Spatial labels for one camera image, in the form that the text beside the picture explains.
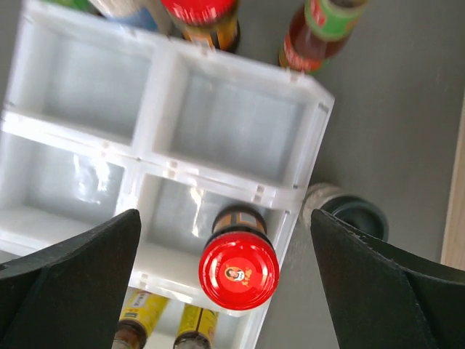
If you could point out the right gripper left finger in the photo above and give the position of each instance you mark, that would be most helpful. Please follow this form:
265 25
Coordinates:
70 294

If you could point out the black lid shaker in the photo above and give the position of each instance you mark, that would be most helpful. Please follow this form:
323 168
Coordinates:
347 207

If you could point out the left white organizer tray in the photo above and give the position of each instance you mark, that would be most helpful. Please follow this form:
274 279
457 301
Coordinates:
71 125

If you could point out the right white organizer tray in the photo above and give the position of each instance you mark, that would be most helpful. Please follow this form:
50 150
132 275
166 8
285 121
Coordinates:
214 130

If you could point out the right orange cap sauce bottle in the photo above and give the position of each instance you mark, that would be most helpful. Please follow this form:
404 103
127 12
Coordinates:
317 32

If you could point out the silver lid salt jar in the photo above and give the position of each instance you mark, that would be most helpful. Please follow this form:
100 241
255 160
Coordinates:
133 13

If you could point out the white organizer tray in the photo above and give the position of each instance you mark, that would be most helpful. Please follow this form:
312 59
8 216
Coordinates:
214 130
71 125

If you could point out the red lid sauce jar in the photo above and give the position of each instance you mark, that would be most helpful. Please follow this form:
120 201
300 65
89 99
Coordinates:
208 23
239 269

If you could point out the wooden clothes rack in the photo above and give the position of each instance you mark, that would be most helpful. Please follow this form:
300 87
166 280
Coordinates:
453 242

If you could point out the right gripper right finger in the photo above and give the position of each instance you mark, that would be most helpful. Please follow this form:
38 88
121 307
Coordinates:
380 296

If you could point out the yellow label brown bottle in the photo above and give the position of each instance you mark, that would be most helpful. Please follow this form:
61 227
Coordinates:
138 319
197 328

